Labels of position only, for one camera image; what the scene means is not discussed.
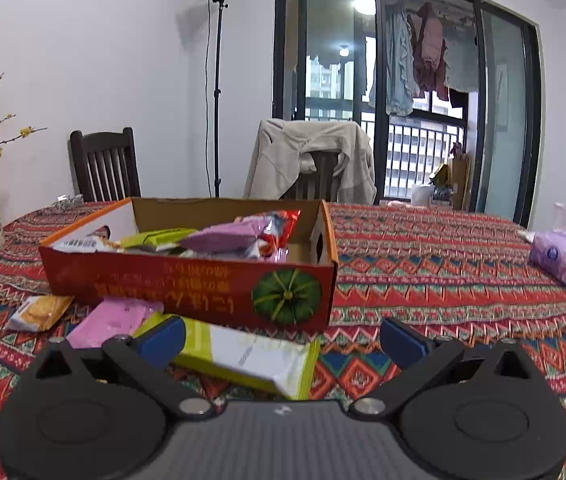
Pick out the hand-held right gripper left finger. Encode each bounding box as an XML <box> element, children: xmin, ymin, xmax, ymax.
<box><xmin>28</xmin><ymin>316</ymin><xmax>216</xmax><ymax>421</ymax></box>

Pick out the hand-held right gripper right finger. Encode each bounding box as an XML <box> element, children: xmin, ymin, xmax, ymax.
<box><xmin>348</xmin><ymin>317</ymin><xmax>539</xmax><ymax>421</ymax></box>

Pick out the pink snack packet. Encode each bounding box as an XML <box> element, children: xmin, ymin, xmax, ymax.
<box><xmin>180</xmin><ymin>220</ymin><xmax>259</xmax><ymax>255</ymax></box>
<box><xmin>65</xmin><ymin>297</ymin><xmax>165</xmax><ymax>350</ymax></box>

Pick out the orange cardboard box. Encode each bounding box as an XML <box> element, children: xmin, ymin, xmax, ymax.
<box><xmin>39</xmin><ymin>197</ymin><xmax>339</xmax><ymax>333</ymax></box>

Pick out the white cracker snack packet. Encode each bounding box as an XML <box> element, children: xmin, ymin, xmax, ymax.
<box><xmin>4</xmin><ymin>294</ymin><xmax>74</xmax><ymax>332</ymax></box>
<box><xmin>50</xmin><ymin>232</ymin><xmax>124</xmax><ymax>255</ymax></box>

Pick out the lime green snack packet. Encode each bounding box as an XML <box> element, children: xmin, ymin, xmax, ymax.
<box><xmin>120</xmin><ymin>227</ymin><xmax>199</xmax><ymax>252</ymax></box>
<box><xmin>133</xmin><ymin>312</ymin><xmax>321</xmax><ymax>401</ymax></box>

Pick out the red cartoon snack packet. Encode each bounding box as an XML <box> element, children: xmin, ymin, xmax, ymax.
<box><xmin>235</xmin><ymin>210</ymin><xmax>303</xmax><ymax>261</ymax></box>

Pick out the yellow green bag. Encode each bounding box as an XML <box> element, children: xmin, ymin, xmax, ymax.
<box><xmin>428</xmin><ymin>162</ymin><xmax>451</xmax><ymax>186</ymax></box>

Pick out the tall cardboard box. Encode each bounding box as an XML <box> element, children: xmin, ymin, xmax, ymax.
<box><xmin>450</xmin><ymin>152</ymin><xmax>474</xmax><ymax>211</ymax></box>

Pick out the dark wooden chair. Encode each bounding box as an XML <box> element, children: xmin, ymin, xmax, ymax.
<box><xmin>69</xmin><ymin>127</ymin><xmax>142</xmax><ymax>203</ymax></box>

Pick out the purple tissue pack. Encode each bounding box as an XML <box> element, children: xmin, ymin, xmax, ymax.
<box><xmin>528</xmin><ymin>230</ymin><xmax>566</xmax><ymax>292</ymax></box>

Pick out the wooden chair under jacket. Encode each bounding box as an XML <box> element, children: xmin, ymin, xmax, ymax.
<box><xmin>283</xmin><ymin>150</ymin><xmax>344</xmax><ymax>203</ymax></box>

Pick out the balcony railing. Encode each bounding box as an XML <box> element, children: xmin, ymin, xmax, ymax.
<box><xmin>305</xmin><ymin>107</ymin><xmax>466</xmax><ymax>196</ymax></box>

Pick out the beige jacket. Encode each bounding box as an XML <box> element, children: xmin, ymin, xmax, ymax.
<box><xmin>243</xmin><ymin>118</ymin><xmax>378</xmax><ymax>206</ymax></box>

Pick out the black sliding glass door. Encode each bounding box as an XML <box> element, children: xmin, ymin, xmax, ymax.
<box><xmin>272</xmin><ymin>0</ymin><xmax>544</xmax><ymax>228</ymax></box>

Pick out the hanging light blue garment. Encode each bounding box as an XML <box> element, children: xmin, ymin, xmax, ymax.
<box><xmin>368</xmin><ymin>2</ymin><xmax>421</xmax><ymax>117</ymax></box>

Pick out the hanging white garment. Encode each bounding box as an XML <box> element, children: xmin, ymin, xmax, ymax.
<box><xmin>443</xmin><ymin>25</ymin><xmax>480</xmax><ymax>93</ymax></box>

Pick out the hanging pink garment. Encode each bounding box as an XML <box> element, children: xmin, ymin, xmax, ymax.
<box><xmin>407</xmin><ymin>2</ymin><xmax>450</xmax><ymax>102</ymax></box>

